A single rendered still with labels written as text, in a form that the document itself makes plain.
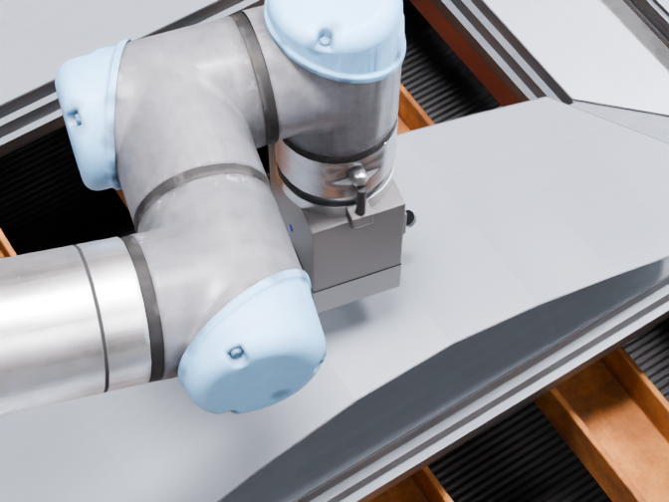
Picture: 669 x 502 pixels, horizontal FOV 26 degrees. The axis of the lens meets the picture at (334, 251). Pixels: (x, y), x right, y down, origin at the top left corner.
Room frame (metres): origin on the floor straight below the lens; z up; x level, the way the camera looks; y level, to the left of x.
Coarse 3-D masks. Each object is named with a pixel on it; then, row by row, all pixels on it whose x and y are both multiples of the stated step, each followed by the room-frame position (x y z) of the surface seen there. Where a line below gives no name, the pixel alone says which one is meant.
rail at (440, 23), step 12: (420, 0) 0.95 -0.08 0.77; (420, 12) 0.95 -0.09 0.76; (432, 12) 0.93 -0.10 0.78; (432, 24) 0.93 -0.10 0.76; (444, 24) 0.92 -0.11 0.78; (444, 36) 0.91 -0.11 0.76; (456, 36) 0.90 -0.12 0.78; (456, 48) 0.90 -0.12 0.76; (468, 48) 0.88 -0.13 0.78; (468, 60) 0.88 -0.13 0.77; (480, 60) 0.87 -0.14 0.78; (480, 72) 0.86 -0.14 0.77; (492, 72) 0.85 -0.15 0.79; (492, 84) 0.85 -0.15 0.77; (504, 84) 0.83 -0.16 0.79; (504, 96) 0.83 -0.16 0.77
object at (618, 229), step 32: (512, 128) 0.69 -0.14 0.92; (544, 128) 0.70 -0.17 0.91; (544, 160) 0.66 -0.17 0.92; (576, 160) 0.67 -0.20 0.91; (544, 192) 0.62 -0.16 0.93; (576, 192) 0.63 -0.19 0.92; (608, 192) 0.64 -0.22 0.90; (576, 224) 0.59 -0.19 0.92; (608, 224) 0.60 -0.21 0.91; (640, 224) 0.61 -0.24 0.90; (608, 256) 0.57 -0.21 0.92; (640, 256) 0.57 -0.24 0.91
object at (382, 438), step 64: (256, 0) 0.89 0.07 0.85; (448, 0) 0.90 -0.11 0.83; (512, 64) 0.82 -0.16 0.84; (0, 128) 0.74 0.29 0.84; (640, 128) 0.73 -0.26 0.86; (512, 320) 0.54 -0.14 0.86; (576, 320) 0.54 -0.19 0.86; (640, 320) 0.56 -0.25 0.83; (384, 384) 0.49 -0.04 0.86; (448, 384) 0.49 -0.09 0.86; (512, 384) 0.50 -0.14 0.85; (320, 448) 0.43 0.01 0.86; (384, 448) 0.44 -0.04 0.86; (448, 448) 0.45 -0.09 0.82
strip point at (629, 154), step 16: (560, 112) 0.72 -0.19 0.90; (576, 112) 0.73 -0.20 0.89; (576, 128) 0.71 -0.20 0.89; (592, 128) 0.71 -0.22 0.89; (608, 128) 0.71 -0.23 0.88; (624, 128) 0.72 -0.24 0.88; (592, 144) 0.69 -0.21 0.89; (608, 144) 0.69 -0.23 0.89; (624, 144) 0.70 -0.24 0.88; (640, 144) 0.70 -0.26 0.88; (656, 144) 0.71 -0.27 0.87; (608, 160) 0.68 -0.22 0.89; (624, 160) 0.68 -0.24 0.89; (640, 160) 0.68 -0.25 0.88; (656, 160) 0.69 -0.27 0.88; (624, 176) 0.66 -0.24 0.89; (640, 176) 0.66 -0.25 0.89; (656, 176) 0.67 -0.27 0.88; (640, 192) 0.64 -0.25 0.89; (656, 192) 0.65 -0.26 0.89; (656, 208) 0.63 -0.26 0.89
